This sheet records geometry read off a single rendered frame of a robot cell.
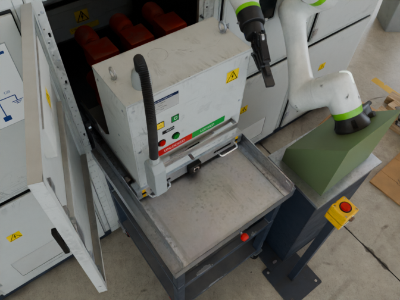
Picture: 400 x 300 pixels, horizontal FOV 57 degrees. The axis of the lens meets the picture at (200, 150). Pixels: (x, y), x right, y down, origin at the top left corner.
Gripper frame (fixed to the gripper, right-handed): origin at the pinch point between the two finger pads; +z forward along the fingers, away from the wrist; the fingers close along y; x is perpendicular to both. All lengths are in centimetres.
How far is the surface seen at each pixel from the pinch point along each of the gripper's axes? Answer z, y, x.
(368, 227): 60, 122, -88
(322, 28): -56, 66, -68
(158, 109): 6.1, -2.0, 39.5
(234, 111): 1.0, 24.0, 7.9
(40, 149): 25, -37, 67
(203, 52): -11.4, -3.2, 20.6
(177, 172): 19, 37, 35
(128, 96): 3.1, -8.9, 47.8
